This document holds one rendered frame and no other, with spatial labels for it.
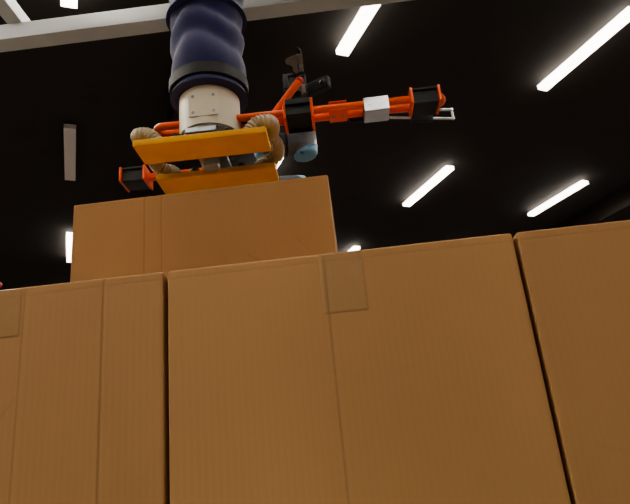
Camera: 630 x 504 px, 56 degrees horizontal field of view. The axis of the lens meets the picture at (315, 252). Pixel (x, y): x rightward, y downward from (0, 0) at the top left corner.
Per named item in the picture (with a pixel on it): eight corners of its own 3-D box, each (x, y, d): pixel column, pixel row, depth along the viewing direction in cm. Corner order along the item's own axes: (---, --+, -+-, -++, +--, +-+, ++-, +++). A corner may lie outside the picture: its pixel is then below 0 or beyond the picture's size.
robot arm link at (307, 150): (287, 164, 226) (284, 136, 230) (317, 163, 227) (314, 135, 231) (288, 152, 217) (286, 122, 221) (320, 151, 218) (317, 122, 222)
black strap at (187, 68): (158, 76, 160) (158, 64, 161) (181, 123, 182) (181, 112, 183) (241, 67, 159) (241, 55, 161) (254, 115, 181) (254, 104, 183)
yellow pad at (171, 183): (155, 180, 167) (155, 164, 169) (165, 195, 177) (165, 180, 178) (275, 167, 167) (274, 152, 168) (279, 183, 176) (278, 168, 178)
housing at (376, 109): (364, 110, 162) (362, 96, 163) (364, 124, 168) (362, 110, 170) (390, 107, 162) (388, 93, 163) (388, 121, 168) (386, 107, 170)
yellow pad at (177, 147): (131, 146, 149) (132, 129, 151) (144, 165, 159) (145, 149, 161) (266, 132, 149) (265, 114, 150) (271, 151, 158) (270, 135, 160)
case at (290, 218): (64, 377, 126) (73, 204, 139) (134, 396, 163) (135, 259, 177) (346, 346, 123) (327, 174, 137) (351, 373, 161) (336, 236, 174)
